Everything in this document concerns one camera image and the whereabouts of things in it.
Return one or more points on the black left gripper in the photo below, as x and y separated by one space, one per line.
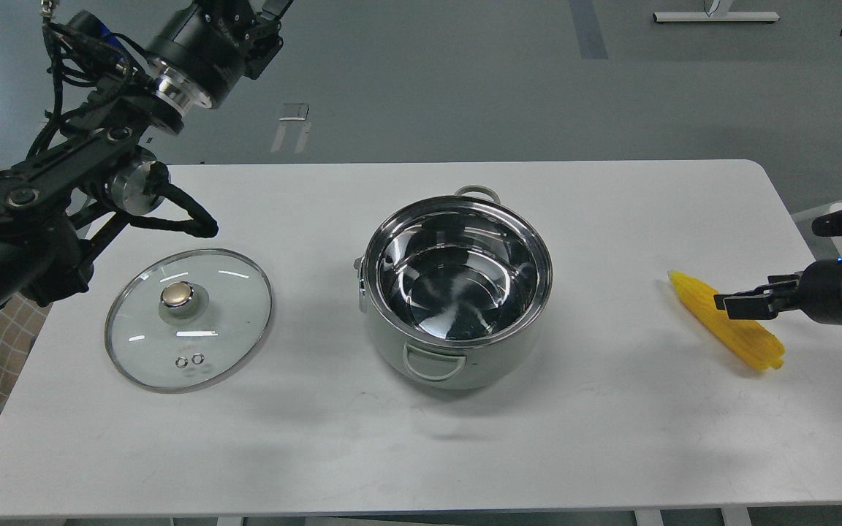
204 50

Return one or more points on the glass pot lid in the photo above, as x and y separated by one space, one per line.
188 320

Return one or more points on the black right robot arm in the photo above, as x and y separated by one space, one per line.
821 227

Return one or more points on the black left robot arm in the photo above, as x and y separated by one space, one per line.
86 176

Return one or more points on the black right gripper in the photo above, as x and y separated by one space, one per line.
817 292

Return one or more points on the white stand base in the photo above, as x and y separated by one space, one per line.
716 12

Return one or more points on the stainless steel cooking pot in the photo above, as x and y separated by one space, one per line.
452 289

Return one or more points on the yellow corn cob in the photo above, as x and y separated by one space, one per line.
747 339

